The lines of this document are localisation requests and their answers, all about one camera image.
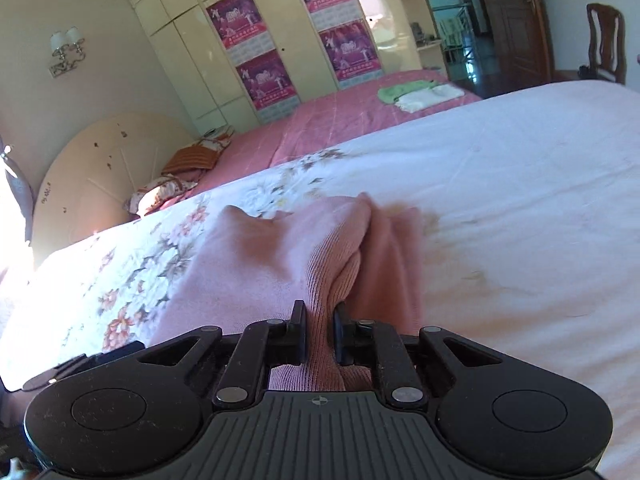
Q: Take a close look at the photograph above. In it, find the cream wardrobe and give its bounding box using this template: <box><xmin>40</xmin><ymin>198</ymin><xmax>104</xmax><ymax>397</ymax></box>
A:
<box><xmin>110</xmin><ymin>0</ymin><xmax>447</xmax><ymax>127</ymax></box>

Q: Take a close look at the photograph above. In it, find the green folded cloth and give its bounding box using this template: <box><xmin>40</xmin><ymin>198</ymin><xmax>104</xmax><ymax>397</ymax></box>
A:
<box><xmin>377</xmin><ymin>79</ymin><xmax>442</xmax><ymax>104</ymax></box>

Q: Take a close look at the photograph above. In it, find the cream round headboard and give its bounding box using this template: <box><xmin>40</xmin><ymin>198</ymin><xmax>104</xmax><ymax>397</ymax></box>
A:
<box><xmin>32</xmin><ymin>112</ymin><xmax>202</xmax><ymax>257</ymax></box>

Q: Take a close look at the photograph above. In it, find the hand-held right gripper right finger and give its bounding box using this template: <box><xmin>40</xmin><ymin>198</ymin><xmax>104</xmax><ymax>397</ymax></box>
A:
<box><xmin>333</xmin><ymin>301</ymin><xmax>504</xmax><ymax>407</ymax></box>

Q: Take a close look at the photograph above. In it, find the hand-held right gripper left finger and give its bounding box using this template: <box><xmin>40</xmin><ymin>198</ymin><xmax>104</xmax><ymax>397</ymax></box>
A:
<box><xmin>137</xmin><ymin>300</ymin><xmax>309</xmax><ymax>409</ymax></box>

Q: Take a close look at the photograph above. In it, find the wooden chair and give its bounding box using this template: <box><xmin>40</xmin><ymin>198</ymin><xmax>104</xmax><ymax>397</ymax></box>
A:
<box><xmin>552</xmin><ymin>2</ymin><xmax>629</xmax><ymax>85</ymax></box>

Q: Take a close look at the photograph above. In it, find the orange striped pillow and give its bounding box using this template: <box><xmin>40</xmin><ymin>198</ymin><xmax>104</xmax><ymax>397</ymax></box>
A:
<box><xmin>161</xmin><ymin>142</ymin><xmax>222</xmax><ymax>174</ymax></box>

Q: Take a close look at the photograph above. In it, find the pink checked bedspread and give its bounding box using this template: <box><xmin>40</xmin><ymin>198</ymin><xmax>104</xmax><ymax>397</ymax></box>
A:
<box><xmin>200</xmin><ymin>69</ymin><xmax>484</xmax><ymax>197</ymax></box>

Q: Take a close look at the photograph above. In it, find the twin shade wall lamp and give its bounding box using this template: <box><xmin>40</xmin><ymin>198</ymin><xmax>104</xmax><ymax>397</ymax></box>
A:
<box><xmin>47</xmin><ymin>26</ymin><xmax>87</xmax><ymax>79</ymax></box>

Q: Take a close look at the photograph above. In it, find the cream corner shelf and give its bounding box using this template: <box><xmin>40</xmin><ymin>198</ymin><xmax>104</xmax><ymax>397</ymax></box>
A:
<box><xmin>397</xmin><ymin>0</ymin><xmax>449</xmax><ymax>69</ymax></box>

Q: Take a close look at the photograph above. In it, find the pink knit sweater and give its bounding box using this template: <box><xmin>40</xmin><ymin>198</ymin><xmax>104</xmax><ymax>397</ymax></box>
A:
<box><xmin>150</xmin><ymin>191</ymin><xmax>427</xmax><ymax>394</ymax></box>

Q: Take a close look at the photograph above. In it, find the white floral blanket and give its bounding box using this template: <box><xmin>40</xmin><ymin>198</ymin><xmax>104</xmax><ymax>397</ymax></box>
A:
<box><xmin>0</xmin><ymin>79</ymin><xmax>640</xmax><ymax>477</ymax></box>

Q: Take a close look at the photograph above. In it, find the small floral pillow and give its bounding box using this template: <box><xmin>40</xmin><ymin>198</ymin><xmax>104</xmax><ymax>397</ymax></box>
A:
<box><xmin>200</xmin><ymin>127</ymin><xmax>236</xmax><ymax>151</ymax></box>

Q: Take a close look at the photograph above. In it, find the white folded cloth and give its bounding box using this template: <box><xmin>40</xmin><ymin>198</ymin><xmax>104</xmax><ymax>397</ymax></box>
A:
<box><xmin>395</xmin><ymin>84</ymin><xmax>464</xmax><ymax>114</ymax></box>

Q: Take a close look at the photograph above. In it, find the dark wooden door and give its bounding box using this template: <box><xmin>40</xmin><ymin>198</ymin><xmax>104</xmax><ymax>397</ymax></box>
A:
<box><xmin>470</xmin><ymin>0</ymin><xmax>554</xmax><ymax>87</ymax></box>

